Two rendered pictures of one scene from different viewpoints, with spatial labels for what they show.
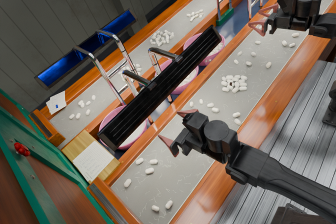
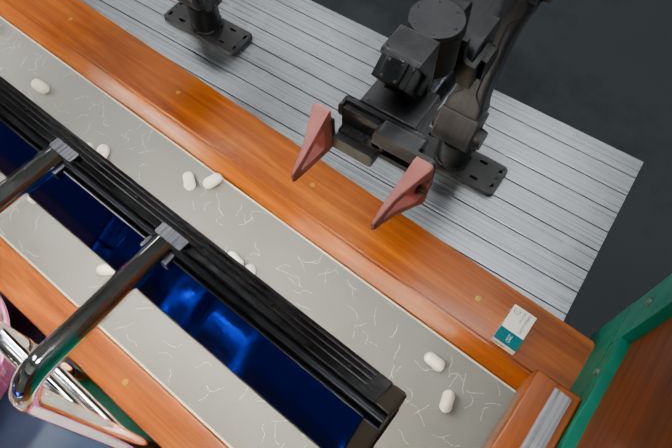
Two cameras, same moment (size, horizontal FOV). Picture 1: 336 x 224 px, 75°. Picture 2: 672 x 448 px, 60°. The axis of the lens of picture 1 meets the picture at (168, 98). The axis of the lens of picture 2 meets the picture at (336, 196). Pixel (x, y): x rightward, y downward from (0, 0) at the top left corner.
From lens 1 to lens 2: 0.60 m
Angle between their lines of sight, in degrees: 60
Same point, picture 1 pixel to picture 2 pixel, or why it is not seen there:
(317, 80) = not seen: hidden behind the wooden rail
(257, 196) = (385, 190)
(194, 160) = (310, 298)
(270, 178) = (497, 2)
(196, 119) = (408, 45)
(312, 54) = (57, 1)
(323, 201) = not seen: outside the picture
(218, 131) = (442, 13)
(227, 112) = (170, 202)
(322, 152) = (300, 74)
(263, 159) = not seen: hidden behind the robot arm
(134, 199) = not seen: outside the picture
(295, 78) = (122, 45)
